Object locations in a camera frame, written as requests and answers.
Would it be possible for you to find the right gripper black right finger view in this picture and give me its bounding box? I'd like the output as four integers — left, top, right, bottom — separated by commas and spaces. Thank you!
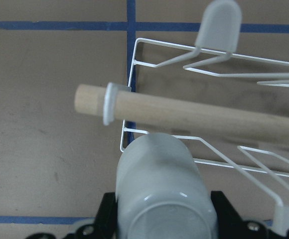
211, 191, 283, 239

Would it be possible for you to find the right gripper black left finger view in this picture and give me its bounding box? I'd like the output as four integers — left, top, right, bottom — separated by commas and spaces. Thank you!
64, 192, 118, 239

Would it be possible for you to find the white cup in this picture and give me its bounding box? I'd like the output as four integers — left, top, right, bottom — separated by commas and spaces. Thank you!
116, 133, 218, 239

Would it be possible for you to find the white wire cup rack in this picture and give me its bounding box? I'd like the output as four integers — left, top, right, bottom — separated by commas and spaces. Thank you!
74, 0, 289, 239

